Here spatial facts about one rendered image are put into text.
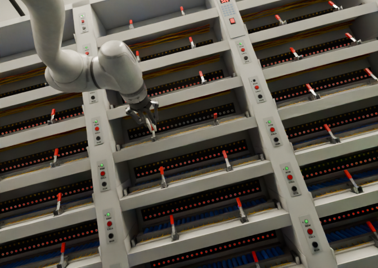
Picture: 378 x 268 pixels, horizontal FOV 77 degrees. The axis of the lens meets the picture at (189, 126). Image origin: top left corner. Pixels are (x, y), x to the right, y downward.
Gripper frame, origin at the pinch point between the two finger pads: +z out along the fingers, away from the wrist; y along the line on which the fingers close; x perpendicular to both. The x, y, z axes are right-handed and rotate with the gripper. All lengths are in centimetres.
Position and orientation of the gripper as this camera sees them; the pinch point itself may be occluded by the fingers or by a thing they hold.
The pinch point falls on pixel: (151, 125)
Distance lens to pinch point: 102.3
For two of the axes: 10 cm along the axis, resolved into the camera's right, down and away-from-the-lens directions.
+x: -2.1, -8.2, 5.4
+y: 9.7, -2.5, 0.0
